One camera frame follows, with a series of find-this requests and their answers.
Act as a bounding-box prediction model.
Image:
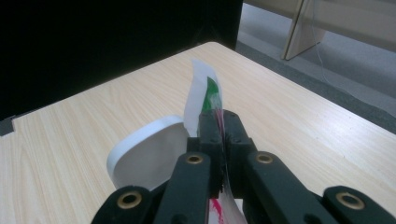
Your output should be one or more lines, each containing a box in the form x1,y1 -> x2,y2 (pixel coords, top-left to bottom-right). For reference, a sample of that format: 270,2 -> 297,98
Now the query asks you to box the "pink and white plastic bag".
183,59 -> 248,224

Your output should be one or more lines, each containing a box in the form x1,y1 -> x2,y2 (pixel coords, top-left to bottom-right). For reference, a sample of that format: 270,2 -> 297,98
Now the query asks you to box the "white plastic container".
106,115 -> 191,191

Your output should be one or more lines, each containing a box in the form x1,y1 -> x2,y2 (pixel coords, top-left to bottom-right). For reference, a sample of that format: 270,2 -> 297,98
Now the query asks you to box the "black curtain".
0,0 -> 244,121

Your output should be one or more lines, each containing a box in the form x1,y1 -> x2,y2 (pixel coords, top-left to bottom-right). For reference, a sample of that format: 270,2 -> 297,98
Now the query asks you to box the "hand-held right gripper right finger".
222,109 -> 339,224

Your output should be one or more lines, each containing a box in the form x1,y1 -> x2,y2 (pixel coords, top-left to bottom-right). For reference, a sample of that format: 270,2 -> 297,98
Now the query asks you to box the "light wooden shelf unit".
242,0 -> 396,62

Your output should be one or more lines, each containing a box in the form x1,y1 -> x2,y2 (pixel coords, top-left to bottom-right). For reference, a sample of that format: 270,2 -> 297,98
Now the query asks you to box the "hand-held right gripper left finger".
153,110 -> 225,224

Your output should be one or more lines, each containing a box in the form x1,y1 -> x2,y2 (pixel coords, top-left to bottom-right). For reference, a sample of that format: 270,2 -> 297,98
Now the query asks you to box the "thin white cable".
311,0 -> 396,108

